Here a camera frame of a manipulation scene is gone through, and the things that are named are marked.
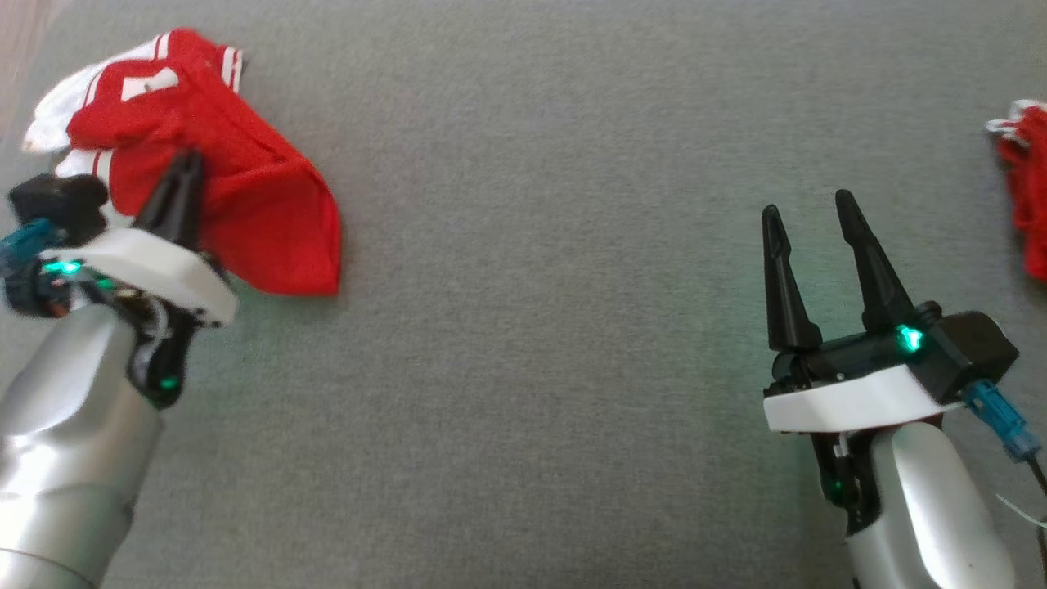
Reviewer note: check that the red white numbered jersey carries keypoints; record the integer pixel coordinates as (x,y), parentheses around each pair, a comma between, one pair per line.
(253,213)

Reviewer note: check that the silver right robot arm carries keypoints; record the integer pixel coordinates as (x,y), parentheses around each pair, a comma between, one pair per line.
(924,507)

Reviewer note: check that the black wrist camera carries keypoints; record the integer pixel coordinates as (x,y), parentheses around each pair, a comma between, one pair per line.
(973,352)
(57,204)

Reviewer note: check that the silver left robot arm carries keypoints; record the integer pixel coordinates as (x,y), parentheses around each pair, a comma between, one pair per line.
(65,458)

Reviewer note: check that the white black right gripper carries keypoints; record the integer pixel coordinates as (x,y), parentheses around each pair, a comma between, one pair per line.
(851,401)

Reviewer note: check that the red shorts with white stripe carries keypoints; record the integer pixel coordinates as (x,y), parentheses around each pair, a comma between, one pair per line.
(1032,188)

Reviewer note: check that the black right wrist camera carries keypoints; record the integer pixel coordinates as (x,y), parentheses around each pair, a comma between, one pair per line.
(973,352)

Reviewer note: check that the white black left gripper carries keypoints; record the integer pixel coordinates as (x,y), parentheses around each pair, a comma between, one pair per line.
(164,274)

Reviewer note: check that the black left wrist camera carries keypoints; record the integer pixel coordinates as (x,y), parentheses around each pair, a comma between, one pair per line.
(57,204)

